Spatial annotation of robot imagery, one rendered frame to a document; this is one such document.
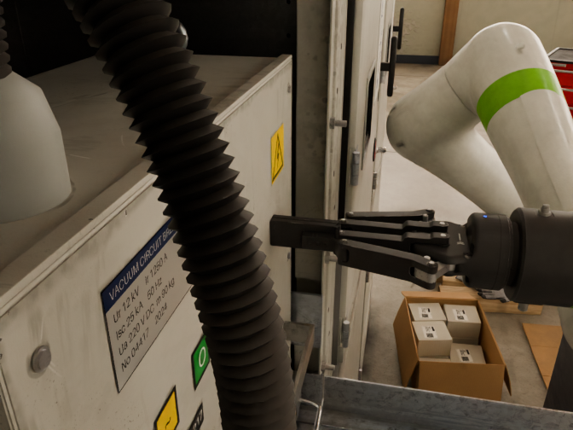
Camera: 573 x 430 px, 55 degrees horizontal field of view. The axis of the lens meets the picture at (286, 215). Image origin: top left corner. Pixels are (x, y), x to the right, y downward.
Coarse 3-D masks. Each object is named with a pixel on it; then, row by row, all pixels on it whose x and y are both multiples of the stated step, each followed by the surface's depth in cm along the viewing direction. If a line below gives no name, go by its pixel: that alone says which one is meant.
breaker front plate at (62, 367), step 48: (288, 96) 61; (240, 144) 44; (288, 144) 63; (144, 192) 28; (288, 192) 66; (96, 240) 24; (144, 240) 29; (48, 288) 21; (96, 288) 24; (288, 288) 72; (0, 336) 18; (48, 336) 21; (96, 336) 25; (192, 336) 37; (48, 384) 21; (96, 384) 25; (144, 384) 30; (192, 384) 38
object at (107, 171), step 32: (96, 64) 57; (224, 64) 57; (256, 64) 57; (64, 96) 45; (96, 96) 45; (224, 96) 45; (64, 128) 37; (96, 128) 37; (128, 128) 37; (96, 160) 31; (128, 160) 31; (96, 192) 27; (128, 192) 26; (0, 224) 24; (32, 224) 24; (64, 224) 23; (96, 224) 24; (0, 256) 22; (32, 256) 21; (64, 256) 22; (0, 288) 19; (0, 384) 19; (0, 416) 19
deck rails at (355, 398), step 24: (336, 384) 83; (360, 384) 82; (384, 384) 82; (336, 408) 85; (360, 408) 84; (384, 408) 83; (408, 408) 82; (432, 408) 81; (456, 408) 80; (480, 408) 79; (504, 408) 79; (528, 408) 78
